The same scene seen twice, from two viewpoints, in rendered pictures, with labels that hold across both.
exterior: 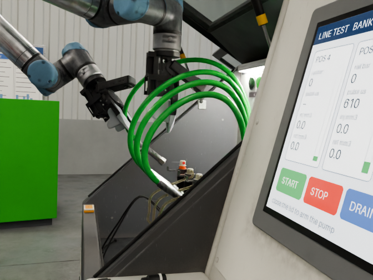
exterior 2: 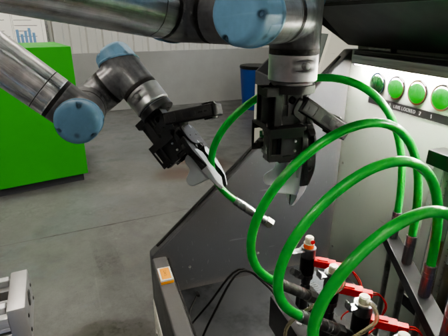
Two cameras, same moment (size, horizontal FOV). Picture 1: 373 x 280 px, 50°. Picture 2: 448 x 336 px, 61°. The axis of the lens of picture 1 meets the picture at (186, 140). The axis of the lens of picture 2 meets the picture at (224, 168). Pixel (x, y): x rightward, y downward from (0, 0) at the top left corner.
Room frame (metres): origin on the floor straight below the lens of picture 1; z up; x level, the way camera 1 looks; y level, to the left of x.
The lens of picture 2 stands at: (0.49, 0.21, 1.52)
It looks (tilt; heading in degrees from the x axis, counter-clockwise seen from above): 21 degrees down; 356
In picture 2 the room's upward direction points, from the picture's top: straight up
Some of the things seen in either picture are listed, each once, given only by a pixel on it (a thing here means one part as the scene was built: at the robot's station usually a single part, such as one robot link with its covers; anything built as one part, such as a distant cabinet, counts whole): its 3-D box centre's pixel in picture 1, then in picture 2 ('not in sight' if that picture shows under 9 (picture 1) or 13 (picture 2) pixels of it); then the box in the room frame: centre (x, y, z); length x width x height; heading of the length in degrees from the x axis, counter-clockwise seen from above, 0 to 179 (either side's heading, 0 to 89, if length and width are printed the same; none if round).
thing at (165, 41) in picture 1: (167, 44); (293, 69); (1.07, 0.06, 1.45); 0.08 x 0.08 x 0.05
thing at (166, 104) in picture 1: (163, 115); (288, 185); (1.06, 0.06, 1.26); 0.06 x 0.03 x 0.09; 105
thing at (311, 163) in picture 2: (172, 98); (303, 159); (1.06, 0.04, 1.31); 0.05 x 0.02 x 0.09; 15
